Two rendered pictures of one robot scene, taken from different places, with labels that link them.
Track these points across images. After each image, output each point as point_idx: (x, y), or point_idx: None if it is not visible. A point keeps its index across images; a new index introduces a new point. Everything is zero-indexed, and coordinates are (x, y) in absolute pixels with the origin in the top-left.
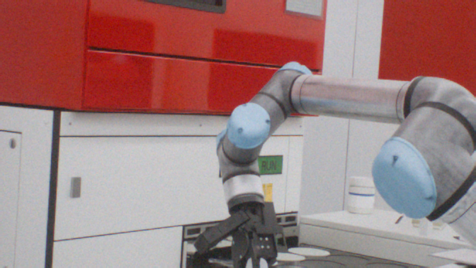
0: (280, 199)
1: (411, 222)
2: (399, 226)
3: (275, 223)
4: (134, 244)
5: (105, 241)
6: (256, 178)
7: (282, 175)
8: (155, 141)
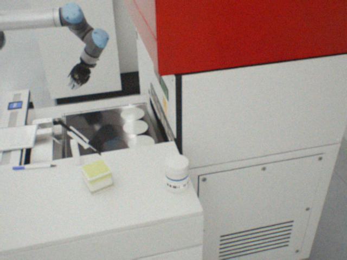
0: (169, 117)
1: (121, 189)
2: (110, 168)
3: (76, 69)
4: (145, 72)
5: (141, 62)
6: (83, 50)
7: (168, 103)
8: None
